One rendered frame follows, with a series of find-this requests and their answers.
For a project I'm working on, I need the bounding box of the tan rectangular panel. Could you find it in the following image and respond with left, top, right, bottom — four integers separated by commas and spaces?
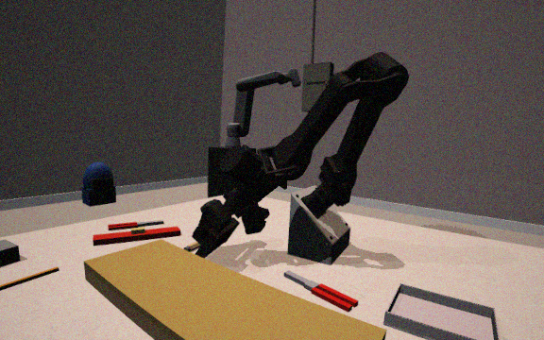
84, 239, 387, 340

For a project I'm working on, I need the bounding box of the orange thin rod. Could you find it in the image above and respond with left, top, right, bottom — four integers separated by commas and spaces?
0, 267, 60, 291

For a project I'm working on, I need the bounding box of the dark olive awl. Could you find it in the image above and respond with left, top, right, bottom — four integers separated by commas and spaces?
184, 241, 201, 252

